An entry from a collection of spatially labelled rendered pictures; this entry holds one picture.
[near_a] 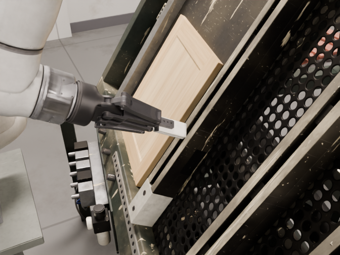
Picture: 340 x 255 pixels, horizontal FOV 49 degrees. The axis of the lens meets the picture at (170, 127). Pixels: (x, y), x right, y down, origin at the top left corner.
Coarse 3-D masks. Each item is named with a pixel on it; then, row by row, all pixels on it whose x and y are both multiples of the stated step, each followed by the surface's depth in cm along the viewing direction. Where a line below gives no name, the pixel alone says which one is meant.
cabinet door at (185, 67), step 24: (168, 48) 130; (192, 48) 116; (168, 72) 125; (192, 72) 112; (216, 72) 103; (144, 96) 137; (168, 96) 121; (192, 96) 108; (144, 144) 125; (168, 144) 114; (144, 168) 120
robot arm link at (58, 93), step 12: (48, 72) 58; (60, 72) 60; (48, 84) 58; (60, 84) 59; (72, 84) 60; (48, 96) 58; (60, 96) 58; (72, 96) 59; (36, 108) 58; (48, 108) 58; (60, 108) 59; (72, 108) 61; (48, 120) 61; (60, 120) 61
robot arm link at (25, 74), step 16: (0, 48) 51; (16, 48) 52; (0, 64) 52; (16, 64) 53; (32, 64) 55; (0, 80) 53; (16, 80) 54; (32, 80) 56; (0, 96) 54; (16, 96) 55; (32, 96) 57; (0, 112) 56; (16, 112) 57
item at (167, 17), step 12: (168, 0) 137; (180, 0) 133; (168, 12) 135; (156, 24) 140; (168, 24) 138; (156, 36) 139; (144, 48) 143; (156, 48) 142; (144, 60) 144; (132, 72) 147; (132, 84) 149; (120, 96) 151
